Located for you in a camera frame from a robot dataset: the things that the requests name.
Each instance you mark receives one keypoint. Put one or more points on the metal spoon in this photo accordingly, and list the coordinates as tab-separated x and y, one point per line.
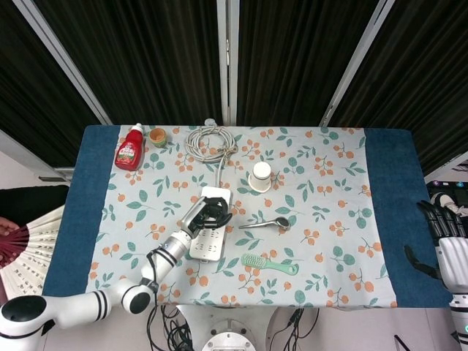
282	222

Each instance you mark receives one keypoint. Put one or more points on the robot left five-finger hand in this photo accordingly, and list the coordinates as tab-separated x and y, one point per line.
192	215

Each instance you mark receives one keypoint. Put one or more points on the paper folding fan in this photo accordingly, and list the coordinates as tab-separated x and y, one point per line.
36	248

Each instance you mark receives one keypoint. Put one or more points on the floral fruit-print tablecloth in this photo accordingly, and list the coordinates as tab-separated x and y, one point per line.
311	256

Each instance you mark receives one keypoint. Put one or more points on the red ketchup bottle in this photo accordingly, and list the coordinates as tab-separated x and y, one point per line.
128	153

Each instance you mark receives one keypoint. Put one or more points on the white power strip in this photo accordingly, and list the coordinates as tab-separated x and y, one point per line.
208	245

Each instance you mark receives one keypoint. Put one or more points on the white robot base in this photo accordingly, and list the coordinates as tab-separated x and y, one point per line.
226	329

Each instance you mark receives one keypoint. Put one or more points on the person hand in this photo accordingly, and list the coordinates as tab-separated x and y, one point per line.
7	226

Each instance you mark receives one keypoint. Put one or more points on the black pleated curtain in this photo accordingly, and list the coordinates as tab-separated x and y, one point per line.
146	55

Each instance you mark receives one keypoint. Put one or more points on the robot right five-finger hand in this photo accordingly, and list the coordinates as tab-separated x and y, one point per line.
453	259

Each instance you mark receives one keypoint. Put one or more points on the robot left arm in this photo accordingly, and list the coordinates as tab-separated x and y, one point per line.
175	248

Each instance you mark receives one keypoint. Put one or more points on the green scrub brush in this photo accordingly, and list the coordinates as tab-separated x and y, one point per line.
252	260

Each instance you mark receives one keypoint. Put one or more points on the black device with lights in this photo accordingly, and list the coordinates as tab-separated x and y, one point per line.
448	186

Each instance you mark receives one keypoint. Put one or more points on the white frame post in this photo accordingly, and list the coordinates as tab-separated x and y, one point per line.
358	62
227	55
66	58

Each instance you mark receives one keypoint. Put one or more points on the blue table cover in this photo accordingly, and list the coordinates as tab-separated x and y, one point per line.
84	219

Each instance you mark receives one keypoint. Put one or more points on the brown twine tie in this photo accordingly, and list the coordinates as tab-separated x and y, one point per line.
227	150

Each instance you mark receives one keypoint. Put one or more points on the white paper cup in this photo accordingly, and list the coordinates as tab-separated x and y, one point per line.
260	177

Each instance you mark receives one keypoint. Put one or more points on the small brown green cup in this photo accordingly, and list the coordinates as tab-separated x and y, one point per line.
158	138

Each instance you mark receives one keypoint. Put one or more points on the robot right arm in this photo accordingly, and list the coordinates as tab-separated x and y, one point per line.
460	314

